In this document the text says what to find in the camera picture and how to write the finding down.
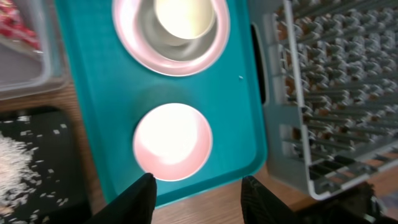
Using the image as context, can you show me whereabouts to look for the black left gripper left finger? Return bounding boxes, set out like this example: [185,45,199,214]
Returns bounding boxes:
[85,173,157,224]

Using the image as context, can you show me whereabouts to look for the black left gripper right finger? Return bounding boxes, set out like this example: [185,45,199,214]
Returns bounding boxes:
[241,175,299,224]

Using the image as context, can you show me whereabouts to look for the small pink bowl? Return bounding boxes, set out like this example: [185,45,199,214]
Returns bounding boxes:
[132,103,213,182]

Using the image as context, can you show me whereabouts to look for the rice pile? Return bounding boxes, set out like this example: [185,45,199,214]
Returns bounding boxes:
[0,115,70,224]

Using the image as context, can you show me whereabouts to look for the red snack wrapper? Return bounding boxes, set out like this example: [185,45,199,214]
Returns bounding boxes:
[1,0,40,50]

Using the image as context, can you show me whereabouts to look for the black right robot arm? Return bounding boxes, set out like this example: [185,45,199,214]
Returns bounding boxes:
[296,182,397,224]

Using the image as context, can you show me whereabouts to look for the black tray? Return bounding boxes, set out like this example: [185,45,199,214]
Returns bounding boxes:
[1,106,91,223]

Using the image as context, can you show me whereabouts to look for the teal tray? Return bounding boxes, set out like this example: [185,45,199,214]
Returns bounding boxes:
[55,0,267,207]

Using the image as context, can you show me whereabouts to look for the grey dish rack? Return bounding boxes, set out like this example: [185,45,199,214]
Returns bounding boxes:
[248,0,397,200]

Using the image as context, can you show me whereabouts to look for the white bowl under cup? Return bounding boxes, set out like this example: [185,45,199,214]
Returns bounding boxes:
[138,0,218,61]

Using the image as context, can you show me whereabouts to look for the clear plastic bin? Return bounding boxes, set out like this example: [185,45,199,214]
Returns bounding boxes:
[1,0,70,100]

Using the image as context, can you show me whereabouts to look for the white plate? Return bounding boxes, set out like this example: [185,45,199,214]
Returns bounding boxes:
[112,0,231,77]

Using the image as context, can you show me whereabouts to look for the cream paper cup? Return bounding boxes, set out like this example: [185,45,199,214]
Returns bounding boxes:
[154,0,216,40]

